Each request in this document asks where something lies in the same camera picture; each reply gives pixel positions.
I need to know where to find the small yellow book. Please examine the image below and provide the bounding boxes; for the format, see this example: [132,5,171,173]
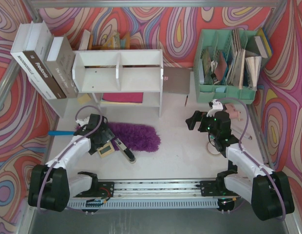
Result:
[97,142,115,158]

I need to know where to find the white black stapler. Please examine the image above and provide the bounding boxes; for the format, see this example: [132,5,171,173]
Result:
[114,138,136,163]

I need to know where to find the purple fluffy duster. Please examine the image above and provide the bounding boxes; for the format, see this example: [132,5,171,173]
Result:
[48,121,161,153]

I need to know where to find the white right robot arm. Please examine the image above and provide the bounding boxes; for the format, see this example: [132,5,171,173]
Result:
[185,111,295,221]

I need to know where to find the white wooden bookshelf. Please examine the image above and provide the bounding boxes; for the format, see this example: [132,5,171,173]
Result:
[72,49,164,109]

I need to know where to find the pink pig figurine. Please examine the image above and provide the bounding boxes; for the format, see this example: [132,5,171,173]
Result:
[225,103,241,121]

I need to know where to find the yellow sticky note pad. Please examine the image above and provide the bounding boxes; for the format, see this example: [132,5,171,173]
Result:
[77,94,91,105]

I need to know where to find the grey notebook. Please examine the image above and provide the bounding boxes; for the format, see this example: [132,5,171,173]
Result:
[163,67,191,95]

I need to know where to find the green file organizer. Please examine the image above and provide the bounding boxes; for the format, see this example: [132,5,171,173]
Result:
[193,28,265,104]

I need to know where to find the taupe Lonely City book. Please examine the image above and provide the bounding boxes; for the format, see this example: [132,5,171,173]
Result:
[46,36,78,98]

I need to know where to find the books behind shelf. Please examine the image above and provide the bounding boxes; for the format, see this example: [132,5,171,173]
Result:
[75,30,131,51]

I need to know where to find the grey book in organizer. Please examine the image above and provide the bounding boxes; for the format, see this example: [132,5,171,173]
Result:
[246,28,273,59]

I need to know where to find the white Mademoiselle book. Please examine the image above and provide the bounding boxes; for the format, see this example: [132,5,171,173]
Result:
[11,22,42,88]

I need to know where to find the brown Fredonia book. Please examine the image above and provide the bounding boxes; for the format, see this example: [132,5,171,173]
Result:
[25,22,66,99]

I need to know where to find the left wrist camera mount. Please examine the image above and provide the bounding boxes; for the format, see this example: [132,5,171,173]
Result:
[76,117,90,126]

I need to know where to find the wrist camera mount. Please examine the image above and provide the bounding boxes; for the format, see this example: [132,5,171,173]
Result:
[207,99,224,117]
[76,117,90,126]

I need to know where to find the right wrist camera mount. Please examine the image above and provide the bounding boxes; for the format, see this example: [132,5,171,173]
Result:
[207,99,224,117]

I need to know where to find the tape roll ring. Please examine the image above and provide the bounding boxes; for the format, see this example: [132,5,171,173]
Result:
[206,141,221,156]

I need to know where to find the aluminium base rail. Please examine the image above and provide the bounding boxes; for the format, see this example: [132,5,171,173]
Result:
[67,178,239,213]

